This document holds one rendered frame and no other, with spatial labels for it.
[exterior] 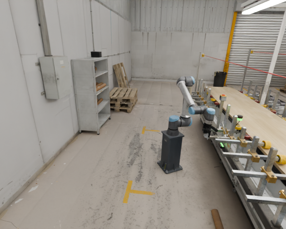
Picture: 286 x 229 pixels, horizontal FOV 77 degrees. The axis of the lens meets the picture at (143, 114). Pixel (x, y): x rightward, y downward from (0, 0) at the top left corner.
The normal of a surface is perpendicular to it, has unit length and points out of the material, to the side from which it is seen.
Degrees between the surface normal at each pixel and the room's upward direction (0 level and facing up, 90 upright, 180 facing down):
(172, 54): 90
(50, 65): 90
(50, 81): 90
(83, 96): 90
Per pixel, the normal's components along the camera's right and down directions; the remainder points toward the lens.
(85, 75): -0.12, 0.36
